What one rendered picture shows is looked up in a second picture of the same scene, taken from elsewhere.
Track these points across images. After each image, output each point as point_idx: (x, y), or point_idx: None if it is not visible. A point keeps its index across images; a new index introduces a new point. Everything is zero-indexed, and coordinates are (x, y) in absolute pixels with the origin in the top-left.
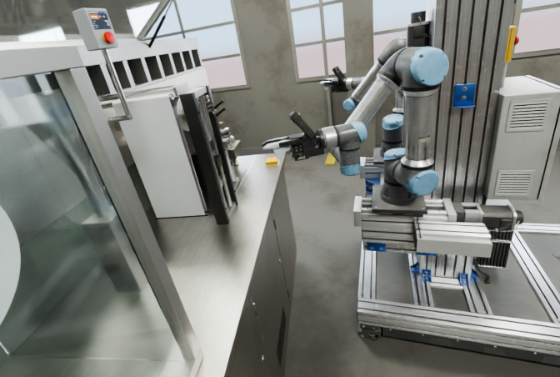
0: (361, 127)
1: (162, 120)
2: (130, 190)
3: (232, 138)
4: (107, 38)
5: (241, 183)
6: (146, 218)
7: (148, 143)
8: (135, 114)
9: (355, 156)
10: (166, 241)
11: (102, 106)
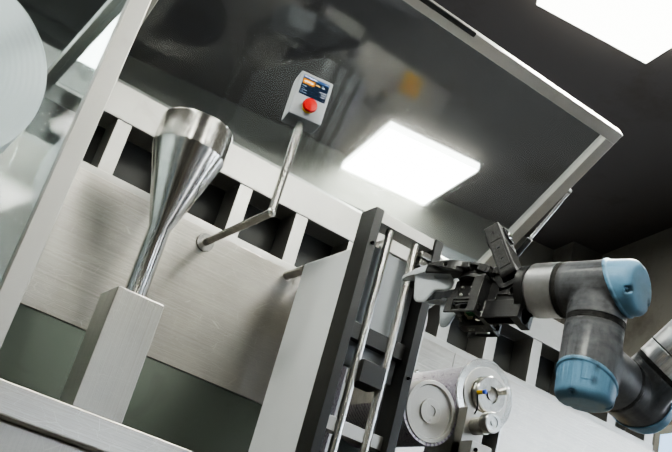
0: (620, 260)
1: (340, 287)
2: (110, 72)
3: None
4: (304, 103)
5: None
6: (99, 112)
7: (305, 332)
8: (318, 279)
9: (584, 331)
10: None
11: (294, 269)
